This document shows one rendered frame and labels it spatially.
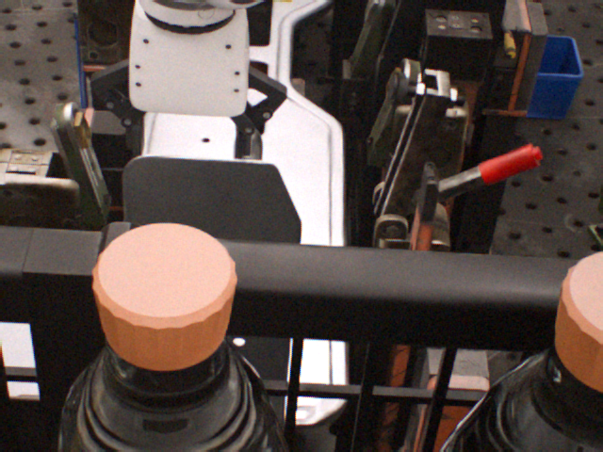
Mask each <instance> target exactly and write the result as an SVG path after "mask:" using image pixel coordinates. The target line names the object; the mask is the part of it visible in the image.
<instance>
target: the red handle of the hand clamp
mask: <svg viewBox="0 0 603 452"><path fill-rule="evenodd" d="M540 159H543V157H542V154H541V152H540V150H539V148H538V147H535V148H533V147H532V145H531V144H528V145H525V146H523V147H520V148H518V149H515V150H513V151H510V152H508V153H505V154H502V155H500V156H497V157H495V158H492V159H490V160H487V161H484V162H482V163H479V165H478V166H477V167H475V168H472V169H468V170H466V171H463V172H461V173H458V174H455V175H453V176H450V177H448V178H446V179H444V180H441V181H439V191H440V192H439V197H438V202H442V201H444V200H447V199H449V198H452V197H454V196H457V195H460V194H462V193H465V192H466V191H469V190H471V189H474V188H477V187H479V186H484V185H488V186H489V185H491V184H494V183H497V182H499V181H502V180H504V179H507V178H509V177H512V176H515V175H516V174H519V173H521V172H524V171H527V170H531V169H533V168H536V167H538V166H539V160H540ZM419 192H420V189H418V190H416V193H415V195H414V197H413V199H412V202H411V205H410V207H409V210H408V213H407V216H409V215H411V214H413V213H415V212H416V206H417V201H418V198H419ZM407 216H406V217H407Z"/></svg>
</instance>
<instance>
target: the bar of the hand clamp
mask: <svg viewBox="0 0 603 452"><path fill-rule="evenodd" d="M408 84H409V78H408V76H406V73H403V72H397V73H396V74H393V76H392V78H391V81H390V86H389V91H388V101H391V105H396V106H400V104H403V103H404V101H405V98H406V97H411V98H412V101H413V105H412V108H411V110H410V113H409V116H408V119H407V122H406V123H405V126H404V129H403V132H402V134H401V137H400V140H399V145H398V147H397V149H396V152H395V155H394V158H393V160H392V163H391V166H390V169H389V171H388V173H387V176H386V179H385V182H384V184H383V186H382V189H381V192H380V194H379V197H378V200H377V202H376V205H375V207H374V216H375V217H381V216H385V215H398V216H401V217H403V218H406V216H407V213H408V210H409V207H410V205H411V202H412V199H413V197H414V195H415V193H416V189H417V186H418V183H419V181H420V178H421V176H422V173H423V170H424V167H425V163H426V162H427V161H428V158H429V156H430V153H431V151H432V147H433V144H434V142H435V140H436V137H437V135H438V132H439V129H440V127H441V124H442V122H443V119H444V118H445V115H446V112H447V110H448V109H453V107H454V106H455V105H456V106H460V107H463V106H464V100H465V97H464V96H462V95H457V94H456V92H457V90H456V89H451V88H450V83H449V76H448V73H447V72H442V71H434V70H429V69H425V71H424V73H423V75H422V78H421V81H420V82H416V83H415V86H414V87H413V85H409V86H408ZM383 202H385V205H384V206H383V209H382V212H381V204H382V203H383Z"/></svg>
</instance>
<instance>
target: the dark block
mask: <svg viewBox="0 0 603 452"><path fill-rule="evenodd" d="M492 42H493V36H492V30H491V25H490V20H489V15H488V14H487V13H474V12H460V11H444V10H430V9H425V11H424V16H423V22H422V27H421V33H420V39H419V45H418V51H417V54H418V62H420V70H421V78H422V75H423V73H424V71H425V69H429V70H434V71H442V72H447V73H448V76H449V83H450V84H451V85H459V86H461V87H463V88H464V90H465V93H466V100H467V107H468V121H467V126H466V129H465V134H464V143H463V148H462V151H461V156H460V161H459V166H458V170H457V174H458V173H460V169H461V165H462V161H463V156H464V147H465V144H466V136H467V131H468V129H469V125H470V121H471V116H472V115H473V111H474V107H475V103H476V98H477V92H478V88H479V85H480V86H481V85H482V82H483V81H484V78H485V74H486V69H487V65H488V60H489V56H490V51H491V47H492ZM454 197H455V196H454ZM454 197H453V200H452V202H448V201H445V203H446V204H447V206H444V208H445V210H446V214H447V220H449V218H450V215H451V210H452V205H453V201H454ZM448 225H449V223H448Z"/></svg>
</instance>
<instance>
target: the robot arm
mask: <svg viewBox="0 0 603 452"><path fill-rule="evenodd" d="M265 1H267V0H136V4H135V8H134V13H133V20H132V29H131V40H130V57H129V58H127V59H125V60H122V61H120V62H118V63H115V64H113V65H111V66H108V67H106V68H104V69H102V70H100V71H98V72H96V73H93V74H92V76H91V80H90V86H91V87H92V88H93V90H94V91H95V92H96V95H97V96H98V97H99V98H100V99H101V100H102V101H103V102H104V107H105V108H106V109H107V110H108V111H110V112H111V113H112V114H113V115H115V116H116V117H117V118H118V119H119V120H121V125H122V127H124V128H125V143H126V150H133V158H134V157H137V156H140V155H142V153H144V147H145V134H144V117H143V116H144V115H145V114H146V113H148V112H152V113H161V114H174V115H188V116H204V117H229V119H230V120H231V121H232V122H233V123H234V124H235V126H236V144H235V159H243V156H246V157H251V144H252V135H253V134H254V131H255V129H256V128H257V127H260V126H261V125H263V124H264V123H266V122H267V121H269V120H270V119H272V118H273V115H274V113H275V112H276V111H277V110H278V109H279V108H280V107H281V106H282V105H283V103H284V102H285V101H286V100H287V94H288V88H287V86H285V85H283V84H281V83H280V82H278V81H276V80H274V79H273V78H271V77H269V76H268V75H267V74H265V73H263V72H261V71H258V70H257V69H256V68H254V67H252V66H251V65H249V31H248V23H247V16H246V11H245V8H249V7H252V6H254V5H257V4H259V3H261V2H265ZM127 78H129V98H128V99H126V98H125V97H124V96H123V95H122V94H120V93H119V92H118V90H117V89H114V88H113V85H114V84H117V83H119V82H121V81H123V80H125V79H127ZM248 87H249V88H251V89H254V90H255V91H257V92H260V93H262V94H264V95H265V96H267V98H266V99H264V100H263V101H261V102H260V103H257V104H256V105H254V106H252V105H251V104H250V103H249V102H248V101H247V92H248Z"/></svg>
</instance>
